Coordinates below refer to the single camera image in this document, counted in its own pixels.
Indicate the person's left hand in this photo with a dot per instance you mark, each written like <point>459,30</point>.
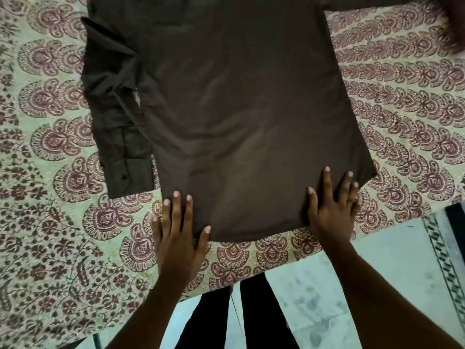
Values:
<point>178,254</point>

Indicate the person's right hand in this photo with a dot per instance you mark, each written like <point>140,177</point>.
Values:
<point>332,218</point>

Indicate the person's right thumb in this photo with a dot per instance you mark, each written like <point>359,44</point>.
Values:
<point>313,207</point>

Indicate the person's right little finger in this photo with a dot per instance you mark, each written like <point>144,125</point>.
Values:
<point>357,208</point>

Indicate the person's right middle finger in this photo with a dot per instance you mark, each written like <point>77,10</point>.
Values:
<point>345,188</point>

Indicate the person's left little finger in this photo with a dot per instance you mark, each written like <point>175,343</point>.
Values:
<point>157,230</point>

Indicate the person's left middle finger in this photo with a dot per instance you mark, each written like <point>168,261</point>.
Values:
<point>175,212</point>

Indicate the person's left thumb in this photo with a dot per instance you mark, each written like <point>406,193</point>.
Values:
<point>203,241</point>

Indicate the dark brown long-sleeved shirt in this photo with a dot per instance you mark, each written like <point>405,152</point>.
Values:
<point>236,105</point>

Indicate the person's right forearm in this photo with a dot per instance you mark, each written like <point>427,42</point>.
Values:
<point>377,301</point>

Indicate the person's left forearm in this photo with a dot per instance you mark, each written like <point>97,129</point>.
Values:
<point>152,316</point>

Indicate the black trousers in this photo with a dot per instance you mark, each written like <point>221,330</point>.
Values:
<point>261,316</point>

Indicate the floral patterned bedsheet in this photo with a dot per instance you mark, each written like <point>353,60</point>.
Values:
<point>54,232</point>

